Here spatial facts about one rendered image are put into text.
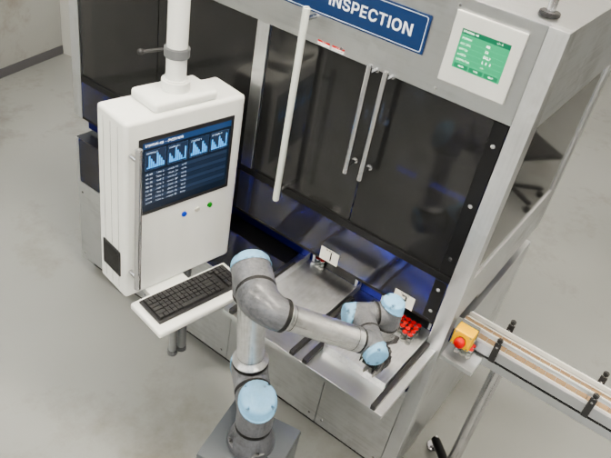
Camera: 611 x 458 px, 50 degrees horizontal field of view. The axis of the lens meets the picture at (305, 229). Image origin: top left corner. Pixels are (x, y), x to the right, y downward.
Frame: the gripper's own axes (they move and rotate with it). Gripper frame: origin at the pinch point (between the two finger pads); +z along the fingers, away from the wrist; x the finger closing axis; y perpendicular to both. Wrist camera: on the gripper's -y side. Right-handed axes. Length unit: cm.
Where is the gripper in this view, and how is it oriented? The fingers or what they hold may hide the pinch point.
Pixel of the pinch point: (373, 372)
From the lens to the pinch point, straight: 229.2
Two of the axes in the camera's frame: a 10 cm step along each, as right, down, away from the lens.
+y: -5.9, 4.1, -7.0
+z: -1.6, 7.9, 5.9
